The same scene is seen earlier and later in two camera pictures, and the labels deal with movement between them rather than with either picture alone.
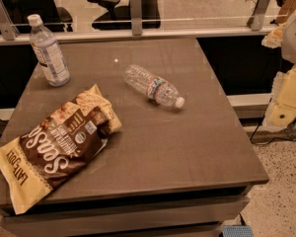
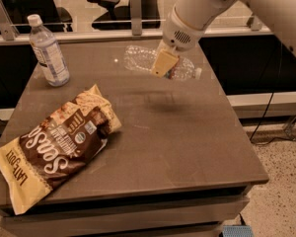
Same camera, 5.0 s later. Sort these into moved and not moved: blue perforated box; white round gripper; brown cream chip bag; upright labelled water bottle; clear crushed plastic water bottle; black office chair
Moved: clear crushed plastic water bottle; white round gripper
Not moved: black office chair; blue perforated box; upright labelled water bottle; brown cream chip bag
